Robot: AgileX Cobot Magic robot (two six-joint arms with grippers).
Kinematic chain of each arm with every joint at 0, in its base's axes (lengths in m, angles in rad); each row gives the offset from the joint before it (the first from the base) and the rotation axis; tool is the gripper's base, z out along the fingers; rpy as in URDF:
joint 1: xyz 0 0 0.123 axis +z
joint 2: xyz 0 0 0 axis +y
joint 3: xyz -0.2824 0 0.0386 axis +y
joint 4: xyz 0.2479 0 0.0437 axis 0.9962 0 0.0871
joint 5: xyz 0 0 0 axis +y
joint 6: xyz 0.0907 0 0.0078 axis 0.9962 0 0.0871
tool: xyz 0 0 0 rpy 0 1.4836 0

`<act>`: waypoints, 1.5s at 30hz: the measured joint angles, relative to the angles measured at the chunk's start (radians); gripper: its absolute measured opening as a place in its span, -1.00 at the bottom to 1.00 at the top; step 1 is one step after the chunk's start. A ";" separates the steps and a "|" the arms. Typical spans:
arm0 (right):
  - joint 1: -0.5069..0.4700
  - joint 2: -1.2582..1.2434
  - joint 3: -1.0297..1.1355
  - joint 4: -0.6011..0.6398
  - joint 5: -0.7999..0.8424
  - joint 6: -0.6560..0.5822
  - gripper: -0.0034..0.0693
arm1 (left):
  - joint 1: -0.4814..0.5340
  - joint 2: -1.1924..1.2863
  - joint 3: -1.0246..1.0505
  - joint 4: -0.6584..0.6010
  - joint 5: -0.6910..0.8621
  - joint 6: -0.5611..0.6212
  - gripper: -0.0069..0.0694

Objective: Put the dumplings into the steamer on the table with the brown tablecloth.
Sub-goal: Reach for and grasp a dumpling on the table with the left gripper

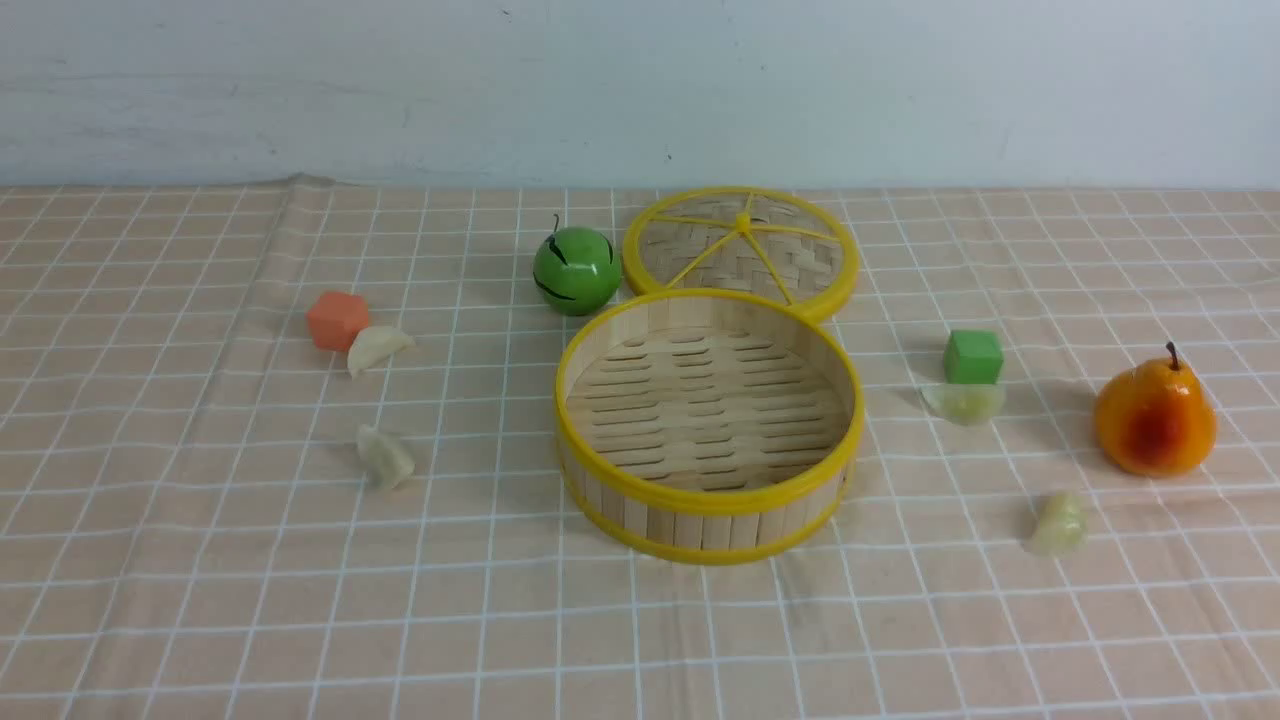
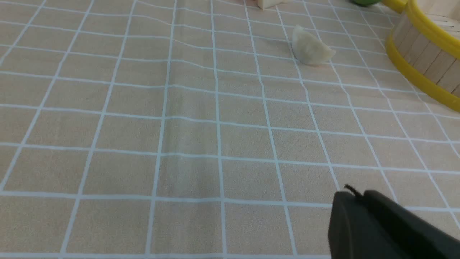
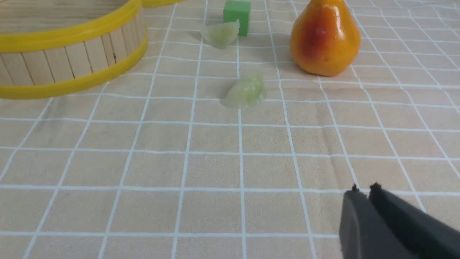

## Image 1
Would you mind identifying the orange foam cube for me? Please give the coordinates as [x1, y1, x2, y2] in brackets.
[306, 290, 371, 354]

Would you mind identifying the orange yellow toy pear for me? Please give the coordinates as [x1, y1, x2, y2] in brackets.
[1093, 341, 1219, 478]

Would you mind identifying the checkered beige tablecloth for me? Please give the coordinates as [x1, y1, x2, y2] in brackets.
[1, 178, 1279, 719]

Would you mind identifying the bamboo steamer lid yellow rim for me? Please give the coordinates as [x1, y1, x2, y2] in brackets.
[621, 186, 860, 322]

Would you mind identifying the pale green dumpling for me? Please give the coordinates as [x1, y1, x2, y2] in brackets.
[1024, 492, 1088, 557]
[919, 383, 1006, 427]

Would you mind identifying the green toy apple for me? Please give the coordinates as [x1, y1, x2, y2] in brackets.
[532, 213, 622, 316]

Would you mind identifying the white dumpling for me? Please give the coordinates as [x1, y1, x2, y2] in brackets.
[346, 325, 416, 378]

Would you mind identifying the bamboo steamer tray yellow rim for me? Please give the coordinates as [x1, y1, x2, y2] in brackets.
[554, 290, 865, 565]

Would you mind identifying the green foam cube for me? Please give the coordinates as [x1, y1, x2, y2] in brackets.
[943, 328, 1004, 386]

